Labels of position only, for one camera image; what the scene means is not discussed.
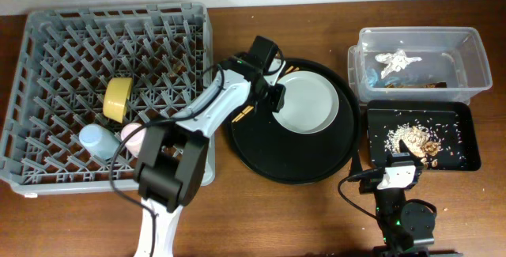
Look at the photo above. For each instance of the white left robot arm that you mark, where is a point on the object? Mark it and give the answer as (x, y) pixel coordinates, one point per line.
(172, 159)

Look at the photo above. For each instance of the wooden chopstick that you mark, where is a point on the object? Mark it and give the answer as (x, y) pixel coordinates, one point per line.
(247, 110)
(290, 69)

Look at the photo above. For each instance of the food scraps in clear bin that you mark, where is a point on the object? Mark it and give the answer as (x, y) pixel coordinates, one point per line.
(440, 84)

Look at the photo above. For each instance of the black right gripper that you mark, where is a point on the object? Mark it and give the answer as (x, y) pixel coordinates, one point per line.
(370, 183)

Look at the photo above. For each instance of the round black tray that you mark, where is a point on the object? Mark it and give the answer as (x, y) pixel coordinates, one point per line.
(284, 156)

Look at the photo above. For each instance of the blue plastic cup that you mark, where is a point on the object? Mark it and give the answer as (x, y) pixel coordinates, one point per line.
(98, 141)

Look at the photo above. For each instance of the white napkin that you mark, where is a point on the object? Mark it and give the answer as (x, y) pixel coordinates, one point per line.
(395, 62)

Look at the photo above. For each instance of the pink plastic cup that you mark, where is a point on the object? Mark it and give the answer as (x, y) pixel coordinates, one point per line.
(134, 144)

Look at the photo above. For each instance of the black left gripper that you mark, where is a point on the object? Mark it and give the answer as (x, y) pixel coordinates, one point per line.
(277, 100)

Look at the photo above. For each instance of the rice and food scraps pile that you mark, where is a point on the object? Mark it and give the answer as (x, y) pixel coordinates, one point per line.
(422, 141)

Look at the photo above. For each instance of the yellow bowl with food scraps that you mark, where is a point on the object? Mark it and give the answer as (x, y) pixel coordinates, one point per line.
(115, 98)

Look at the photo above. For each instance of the clear plastic waste bin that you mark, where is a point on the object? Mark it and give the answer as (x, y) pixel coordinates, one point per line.
(455, 55)

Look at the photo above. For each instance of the black rectangular bin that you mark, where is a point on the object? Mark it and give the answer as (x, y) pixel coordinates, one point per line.
(449, 124)

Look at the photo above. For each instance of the grey round plate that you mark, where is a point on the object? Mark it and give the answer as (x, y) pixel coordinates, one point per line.
(311, 103)

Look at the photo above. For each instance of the grey plastic dishwasher rack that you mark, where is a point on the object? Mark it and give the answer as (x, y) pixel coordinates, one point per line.
(67, 58)

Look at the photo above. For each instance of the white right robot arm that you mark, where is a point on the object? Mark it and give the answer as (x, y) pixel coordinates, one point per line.
(407, 225)

